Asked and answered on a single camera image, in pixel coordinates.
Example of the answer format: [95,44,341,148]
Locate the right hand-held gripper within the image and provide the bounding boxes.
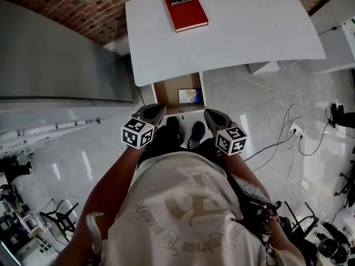
[204,109,248,156]

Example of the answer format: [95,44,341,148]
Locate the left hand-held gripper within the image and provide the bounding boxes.
[120,103,167,150]

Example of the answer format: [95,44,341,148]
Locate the wooden desk drawer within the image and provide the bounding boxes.
[151,71,208,115]

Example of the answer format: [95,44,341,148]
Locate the small printed item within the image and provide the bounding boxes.
[178,88,201,105]

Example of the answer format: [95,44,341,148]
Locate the person's right forearm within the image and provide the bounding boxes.
[221,151,306,266]

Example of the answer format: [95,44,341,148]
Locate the person's left forearm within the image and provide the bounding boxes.
[52,145,146,266]

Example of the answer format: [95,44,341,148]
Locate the white desk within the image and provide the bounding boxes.
[124,0,327,88]

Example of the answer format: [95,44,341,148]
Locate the person's black shorts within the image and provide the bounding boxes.
[138,125,231,167]

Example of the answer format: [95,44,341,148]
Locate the person's right black shoe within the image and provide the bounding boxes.
[187,121,206,150]

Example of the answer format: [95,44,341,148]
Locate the person's black shoe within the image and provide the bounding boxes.
[187,121,206,150]
[165,116,184,144]

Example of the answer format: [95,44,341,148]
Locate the person's left black shoe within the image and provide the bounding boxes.
[165,116,184,144]

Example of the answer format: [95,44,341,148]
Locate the white power strip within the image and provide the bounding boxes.
[289,122,305,137]

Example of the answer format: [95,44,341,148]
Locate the person's cream printed shirt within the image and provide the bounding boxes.
[85,151,278,266]

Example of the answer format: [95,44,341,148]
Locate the large grey cabinet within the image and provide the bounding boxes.
[0,0,136,105]

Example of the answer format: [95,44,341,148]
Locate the black metal stand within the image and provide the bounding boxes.
[40,199,80,243]

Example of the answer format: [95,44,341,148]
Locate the black office chair base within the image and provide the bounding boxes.
[334,145,355,204]

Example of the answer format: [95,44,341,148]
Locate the red book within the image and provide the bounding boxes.
[164,0,209,33]

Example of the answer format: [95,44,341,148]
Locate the white and black microscope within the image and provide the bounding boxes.
[305,220,353,266]

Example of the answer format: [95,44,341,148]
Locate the white cabinet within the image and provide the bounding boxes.
[309,0,355,74]

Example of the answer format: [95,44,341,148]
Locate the white cable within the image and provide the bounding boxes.
[235,65,306,202]

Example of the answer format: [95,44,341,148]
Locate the black cable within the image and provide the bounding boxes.
[244,106,335,161]

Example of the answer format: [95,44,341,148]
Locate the white metal frame rack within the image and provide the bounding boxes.
[0,117,101,156]

